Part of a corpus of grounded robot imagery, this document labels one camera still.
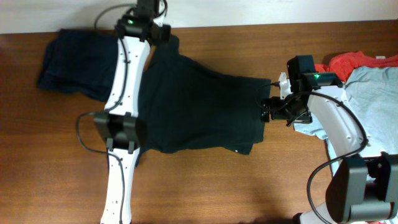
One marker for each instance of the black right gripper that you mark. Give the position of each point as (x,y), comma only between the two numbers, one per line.
(305,117)

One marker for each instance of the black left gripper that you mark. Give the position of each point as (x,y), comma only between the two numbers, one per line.
(165,37)

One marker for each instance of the dark green t-shirt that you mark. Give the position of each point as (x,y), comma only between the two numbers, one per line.
(188,106)

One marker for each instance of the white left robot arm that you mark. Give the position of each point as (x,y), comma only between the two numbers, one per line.
(118,125)

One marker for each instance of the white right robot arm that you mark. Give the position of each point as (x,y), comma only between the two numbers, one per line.
(362,189)

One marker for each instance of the red garment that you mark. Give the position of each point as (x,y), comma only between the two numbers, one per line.
(344,64)

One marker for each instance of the folded navy blue garment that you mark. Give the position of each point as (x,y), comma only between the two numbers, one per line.
(80,61)

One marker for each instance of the light blue-grey t-shirt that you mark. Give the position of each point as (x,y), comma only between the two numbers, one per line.
(365,106)

